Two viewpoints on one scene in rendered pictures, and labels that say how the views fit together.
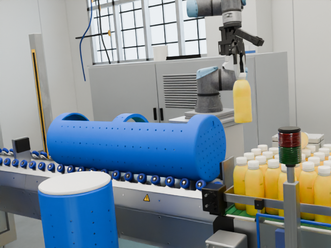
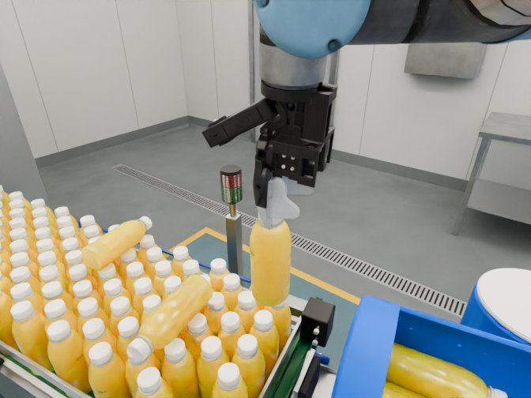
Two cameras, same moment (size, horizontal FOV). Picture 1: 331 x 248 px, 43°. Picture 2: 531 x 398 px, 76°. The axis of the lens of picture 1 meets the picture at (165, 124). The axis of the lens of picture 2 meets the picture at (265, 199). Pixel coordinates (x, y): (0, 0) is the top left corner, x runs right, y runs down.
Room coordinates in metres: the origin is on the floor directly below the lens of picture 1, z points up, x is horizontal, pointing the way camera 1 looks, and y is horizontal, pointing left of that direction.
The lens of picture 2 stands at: (2.09, -0.38, 1.66)
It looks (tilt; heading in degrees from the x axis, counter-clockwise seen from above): 29 degrees down; 172
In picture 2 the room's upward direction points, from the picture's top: straight up
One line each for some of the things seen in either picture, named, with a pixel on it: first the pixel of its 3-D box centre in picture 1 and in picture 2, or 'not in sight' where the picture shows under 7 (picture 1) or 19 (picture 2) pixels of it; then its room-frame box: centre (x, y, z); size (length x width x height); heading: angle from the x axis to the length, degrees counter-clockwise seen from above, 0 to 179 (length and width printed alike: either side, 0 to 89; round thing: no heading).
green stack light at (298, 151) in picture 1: (290, 153); (231, 191); (1.18, -0.35, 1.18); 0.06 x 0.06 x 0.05
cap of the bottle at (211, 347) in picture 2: (274, 150); (211, 347); (1.64, -0.42, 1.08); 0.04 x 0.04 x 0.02
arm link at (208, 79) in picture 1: (209, 79); not in sight; (2.24, -0.25, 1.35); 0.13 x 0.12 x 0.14; 80
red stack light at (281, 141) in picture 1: (289, 138); (231, 178); (1.18, -0.35, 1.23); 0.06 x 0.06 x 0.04
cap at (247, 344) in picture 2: (255, 151); (247, 344); (1.64, -0.35, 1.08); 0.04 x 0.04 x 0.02
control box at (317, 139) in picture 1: (298, 146); not in sight; (1.81, -0.57, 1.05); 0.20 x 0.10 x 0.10; 55
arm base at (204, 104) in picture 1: (208, 101); not in sight; (2.24, -0.24, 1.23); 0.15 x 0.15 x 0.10
